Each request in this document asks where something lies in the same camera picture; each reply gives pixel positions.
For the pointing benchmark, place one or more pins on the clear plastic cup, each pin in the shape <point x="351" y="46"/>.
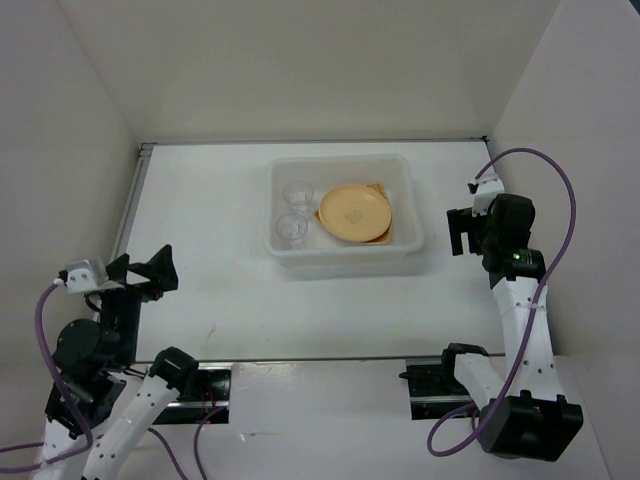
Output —
<point x="292" y="229"/>
<point x="298" y="195"/>

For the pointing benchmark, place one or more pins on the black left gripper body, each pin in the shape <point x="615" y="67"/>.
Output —
<point x="122" y="307"/>

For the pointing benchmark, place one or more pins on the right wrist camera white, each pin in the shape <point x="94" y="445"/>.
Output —
<point x="484" y="191"/>

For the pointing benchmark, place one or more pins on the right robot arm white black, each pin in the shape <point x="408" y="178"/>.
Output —
<point x="526" y="413"/>

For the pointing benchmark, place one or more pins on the beige plate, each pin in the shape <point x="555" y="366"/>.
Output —
<point x="355" y="212"/>

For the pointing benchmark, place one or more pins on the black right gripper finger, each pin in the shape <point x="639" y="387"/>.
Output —
<point x="460" y="220"/>
<point x="461" y="243"/>

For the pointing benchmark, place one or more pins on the clear plastic cup front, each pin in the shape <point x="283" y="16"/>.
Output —
<point x="292" y="229"/>

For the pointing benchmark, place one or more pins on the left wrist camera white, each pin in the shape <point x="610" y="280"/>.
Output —
<point x="83" y="276"/>

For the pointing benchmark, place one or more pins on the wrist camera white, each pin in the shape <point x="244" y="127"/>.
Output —
<point x="484" y="191"/>
<point x="83" y="276"/>

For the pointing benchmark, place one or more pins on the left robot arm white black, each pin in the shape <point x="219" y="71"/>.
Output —
<point x="82" y="439"/>

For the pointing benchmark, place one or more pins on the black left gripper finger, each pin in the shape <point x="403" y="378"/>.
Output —
<point x="117" y="270"/>
<point x="159" y="272"/>

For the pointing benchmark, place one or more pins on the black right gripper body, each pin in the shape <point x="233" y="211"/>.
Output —
<point x="489" y="232"/>

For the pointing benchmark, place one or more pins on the translucent white plastic bin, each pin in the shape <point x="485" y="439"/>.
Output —
<point x="364" y="218"/>

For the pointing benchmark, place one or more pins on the woven bamboo fan-shaped tray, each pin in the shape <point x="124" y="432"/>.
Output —
<point x="382" y="187"/>

